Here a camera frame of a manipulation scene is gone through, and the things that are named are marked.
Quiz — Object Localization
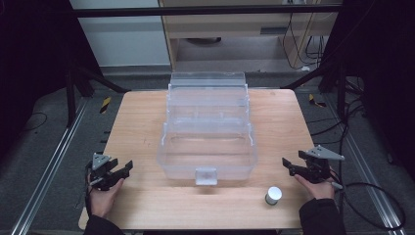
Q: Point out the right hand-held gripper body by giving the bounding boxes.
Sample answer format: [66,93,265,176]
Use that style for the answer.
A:
[298,144,346,185]

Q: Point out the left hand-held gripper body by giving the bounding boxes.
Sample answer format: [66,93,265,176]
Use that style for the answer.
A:
[85,152,120,192]

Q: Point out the small white cylindrical can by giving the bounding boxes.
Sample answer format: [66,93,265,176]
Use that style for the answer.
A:
[264,186,284,207]

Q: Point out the clear plastic storage box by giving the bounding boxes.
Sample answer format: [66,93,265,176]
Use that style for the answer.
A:
[157,70,259,187]

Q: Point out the person's right hand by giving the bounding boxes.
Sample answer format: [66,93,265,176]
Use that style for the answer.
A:
[293,173,337,201]

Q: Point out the person's left hand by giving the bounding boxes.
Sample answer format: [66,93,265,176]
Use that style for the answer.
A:
[88,177,125,219]

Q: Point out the yellow black striped tape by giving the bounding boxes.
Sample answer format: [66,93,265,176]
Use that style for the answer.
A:
[99,96,113,115]
[308,93,327,109]

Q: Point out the black metal stand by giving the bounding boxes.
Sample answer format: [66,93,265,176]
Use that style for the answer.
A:
[64,62,131,129]
[280,58,348,120]

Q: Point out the black curtain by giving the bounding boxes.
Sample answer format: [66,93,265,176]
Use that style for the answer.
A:
[321,0,415,180]
[0,0,102,161]

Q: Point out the white cabinet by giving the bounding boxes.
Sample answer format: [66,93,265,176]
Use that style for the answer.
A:
[69,0,172,69]

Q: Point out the light wooden desk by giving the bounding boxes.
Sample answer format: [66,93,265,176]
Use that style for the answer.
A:
[159,0,342,71]

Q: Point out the black horizontal bar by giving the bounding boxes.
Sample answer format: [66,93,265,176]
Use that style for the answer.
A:
[70,3,345,19]

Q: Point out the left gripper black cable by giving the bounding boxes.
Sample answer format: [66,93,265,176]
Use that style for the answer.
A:
[84,162,95,218]

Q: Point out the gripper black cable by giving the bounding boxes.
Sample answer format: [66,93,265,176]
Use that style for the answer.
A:
[331,180,407,231]
[84,162,95,218]

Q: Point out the black floor cables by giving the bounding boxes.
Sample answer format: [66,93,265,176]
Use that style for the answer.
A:
[306,76,368,146]

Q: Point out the metal floor rail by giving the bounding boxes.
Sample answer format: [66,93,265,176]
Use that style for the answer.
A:
[322,94,408,235]
[10,97,90,235]

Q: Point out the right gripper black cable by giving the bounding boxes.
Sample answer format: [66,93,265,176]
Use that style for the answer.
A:
[331,180,407,231]

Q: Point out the black hanging cables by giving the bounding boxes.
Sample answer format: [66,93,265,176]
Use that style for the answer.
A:
[281,13,331,71]

